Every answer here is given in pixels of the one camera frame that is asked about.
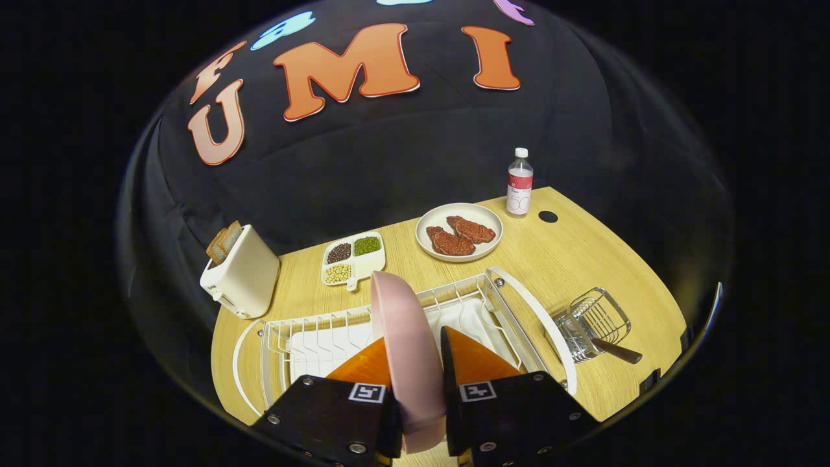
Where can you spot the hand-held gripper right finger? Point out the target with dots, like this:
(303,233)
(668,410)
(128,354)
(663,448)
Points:
(512,421)

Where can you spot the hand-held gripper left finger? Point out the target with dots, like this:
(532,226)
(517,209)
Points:
(331,421)

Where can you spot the pink plate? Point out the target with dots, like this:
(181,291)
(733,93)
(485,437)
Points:
(412,363)

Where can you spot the white divided dish with beans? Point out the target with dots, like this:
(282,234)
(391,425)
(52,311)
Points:
(353,259)

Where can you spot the beige plate with meat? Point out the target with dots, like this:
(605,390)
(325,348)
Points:
(431,220)

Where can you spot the white toaster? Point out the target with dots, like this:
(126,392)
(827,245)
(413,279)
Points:
(243,279)

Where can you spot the red meat piece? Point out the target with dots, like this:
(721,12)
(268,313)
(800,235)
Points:
(450,243)
(472,229)

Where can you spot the toasted bread slice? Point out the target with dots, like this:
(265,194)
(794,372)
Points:
(215,250)
(230,239)

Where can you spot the clear bottle with red label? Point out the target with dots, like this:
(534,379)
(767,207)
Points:
(519,188)

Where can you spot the black backdrop cloth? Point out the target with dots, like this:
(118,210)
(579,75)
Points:
(421,143)

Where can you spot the black table bracket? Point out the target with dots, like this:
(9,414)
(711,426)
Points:
(686,338)
(650,381)

